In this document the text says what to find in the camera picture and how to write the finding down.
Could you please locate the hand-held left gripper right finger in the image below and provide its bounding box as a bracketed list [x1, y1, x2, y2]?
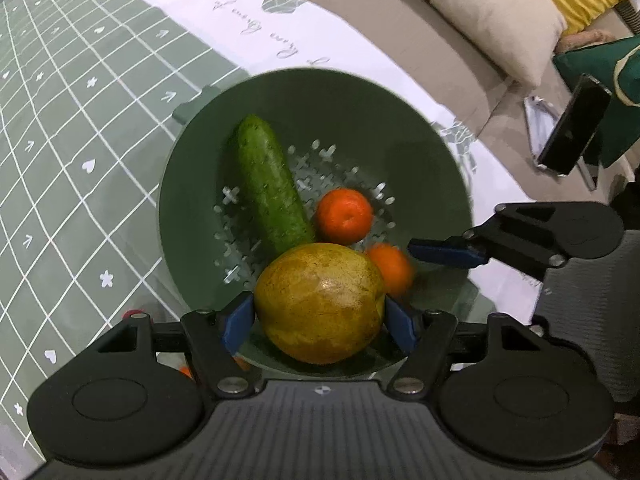
[384, 296, 586, 396]

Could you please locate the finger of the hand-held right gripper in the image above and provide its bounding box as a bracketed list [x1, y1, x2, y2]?
[407, 203, 568, 281]

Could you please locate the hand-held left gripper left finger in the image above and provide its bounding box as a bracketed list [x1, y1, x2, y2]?
[65, 291, 257, 398]

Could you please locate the yellow-green pear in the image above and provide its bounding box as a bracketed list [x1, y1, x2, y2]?
[254, 242, 387, 365]

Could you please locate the green colander bowl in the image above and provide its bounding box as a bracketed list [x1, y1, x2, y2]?
[159, 67, 496, 380]

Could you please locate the black smartphone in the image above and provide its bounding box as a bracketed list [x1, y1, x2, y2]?
[537, 74, 612, 177]

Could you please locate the dark green cushion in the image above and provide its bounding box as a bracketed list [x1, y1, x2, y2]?
[552, 35, 640, 169]

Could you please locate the green cucumber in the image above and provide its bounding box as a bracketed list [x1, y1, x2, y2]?
[234, 115, 317, 257]

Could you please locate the tan cushion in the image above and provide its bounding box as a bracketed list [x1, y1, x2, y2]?
[559, 30, 614, 54]

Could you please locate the beige sofa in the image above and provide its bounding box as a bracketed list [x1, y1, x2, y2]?
[240, 0, 640, 206]

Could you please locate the beige cushion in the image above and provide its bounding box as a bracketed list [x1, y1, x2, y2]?
[360, 0, 569, 89]

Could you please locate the green checked tablecloth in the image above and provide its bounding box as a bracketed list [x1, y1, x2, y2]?
[0, 0, 551, 461]

